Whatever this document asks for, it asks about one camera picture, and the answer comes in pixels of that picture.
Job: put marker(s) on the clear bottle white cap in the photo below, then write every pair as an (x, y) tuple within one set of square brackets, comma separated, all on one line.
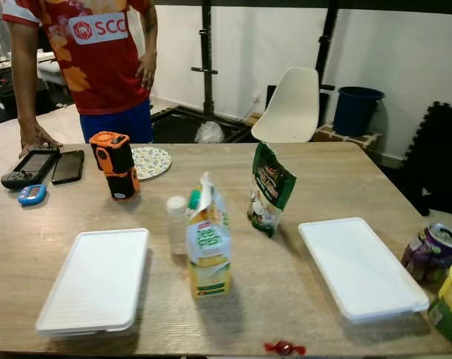
[(177, 224)]

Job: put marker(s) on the yellow instant noodle cup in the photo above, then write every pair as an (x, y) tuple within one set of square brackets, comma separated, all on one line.
[(451, 305)]

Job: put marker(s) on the black handheld game console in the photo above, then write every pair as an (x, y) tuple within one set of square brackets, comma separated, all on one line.
[(31, 166)]

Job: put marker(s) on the small blue handheld device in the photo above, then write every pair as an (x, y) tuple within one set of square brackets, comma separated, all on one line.
[(32, 194)]

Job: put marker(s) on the black smartphone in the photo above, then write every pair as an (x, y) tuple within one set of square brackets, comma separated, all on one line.
[(69, 166)]

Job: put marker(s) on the orange black cylindrical device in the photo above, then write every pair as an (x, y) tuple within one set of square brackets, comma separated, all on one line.
[(115, 161)]

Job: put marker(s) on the white lidded plastic container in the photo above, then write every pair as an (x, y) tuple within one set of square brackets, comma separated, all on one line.
[(95, 280), (360, 269)]

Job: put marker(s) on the person in red jersey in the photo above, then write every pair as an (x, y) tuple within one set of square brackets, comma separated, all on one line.
[(98, 60)]

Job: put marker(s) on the round patterned plate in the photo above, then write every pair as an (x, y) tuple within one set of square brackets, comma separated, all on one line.
[(155, 161)]

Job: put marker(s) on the crumpled clear plastic bag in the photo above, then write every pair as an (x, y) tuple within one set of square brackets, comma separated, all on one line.
[(209, 133)]

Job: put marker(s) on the yellow green juice carton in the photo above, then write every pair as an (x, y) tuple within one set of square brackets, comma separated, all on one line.
[(208, 247)]

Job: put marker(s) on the black rack upright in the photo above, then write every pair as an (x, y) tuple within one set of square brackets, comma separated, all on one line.
[(207, 52), (326, 45)]

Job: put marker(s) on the green snack pouch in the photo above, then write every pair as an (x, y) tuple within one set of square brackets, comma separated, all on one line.
[(270, 187)]

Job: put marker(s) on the white plastic chair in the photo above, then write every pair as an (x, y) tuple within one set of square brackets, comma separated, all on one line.
[(293, 105)]

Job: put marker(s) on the red wrapped candy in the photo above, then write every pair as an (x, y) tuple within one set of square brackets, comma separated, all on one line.
[(284, 348)]

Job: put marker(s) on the dark blue bucket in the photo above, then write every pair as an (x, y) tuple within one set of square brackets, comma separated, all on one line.
[(356, 111)]

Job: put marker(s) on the black foam mat tiles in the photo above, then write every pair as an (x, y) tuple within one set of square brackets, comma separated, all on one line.
[(435, 157)]

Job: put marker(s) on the purple drink can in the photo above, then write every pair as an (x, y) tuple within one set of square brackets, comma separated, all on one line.
[(432, 253)]

